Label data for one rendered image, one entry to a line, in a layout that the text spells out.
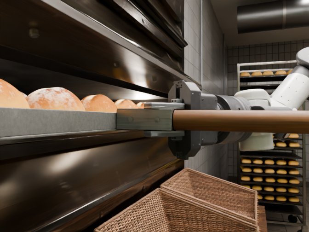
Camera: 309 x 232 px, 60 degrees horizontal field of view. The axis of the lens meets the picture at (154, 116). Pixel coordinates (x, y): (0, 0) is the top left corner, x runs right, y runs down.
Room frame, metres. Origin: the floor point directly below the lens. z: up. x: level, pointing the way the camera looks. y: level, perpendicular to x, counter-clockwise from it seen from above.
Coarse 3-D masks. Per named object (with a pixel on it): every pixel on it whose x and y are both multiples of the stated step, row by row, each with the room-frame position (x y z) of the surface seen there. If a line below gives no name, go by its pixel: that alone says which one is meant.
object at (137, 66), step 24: (0, 0) 0.43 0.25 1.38; (24, 0) 0.44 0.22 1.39; (48, 0) 0.47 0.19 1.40; (0, 24) 0.51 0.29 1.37; (24, 24) 0.52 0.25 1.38; (48, 24) 0.54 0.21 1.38; (72, 24) 0.55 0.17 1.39; (96, 24) 0.61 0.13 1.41; (24, 48) 0.64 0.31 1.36; (48, 48) 0.66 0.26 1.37; (72, 48) 0.69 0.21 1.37; (96, 48) 0.71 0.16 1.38; (120, 48) 0.75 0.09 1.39; (96, 72) 0.95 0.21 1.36; (120, 72) 1.00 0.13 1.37; (144, 72) 1.07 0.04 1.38; (168, 72) 1.14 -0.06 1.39
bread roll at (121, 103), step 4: (120, 100) 0.53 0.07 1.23; (124, 100) 0.52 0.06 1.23; (128, 100) 0.53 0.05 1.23; (116, 104) 0.51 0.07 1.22; (120, 104) 0.51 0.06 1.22; (124, 104) 0.51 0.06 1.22; (128, 104) 0.52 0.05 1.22; (132, 104) 0.53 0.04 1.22; (120, 108) 0.50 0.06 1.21; (124, 108) 0.50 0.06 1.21; (128, 108) 0.51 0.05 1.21; (132, 108) 0.52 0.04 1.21; (136, 108) 0.53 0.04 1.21
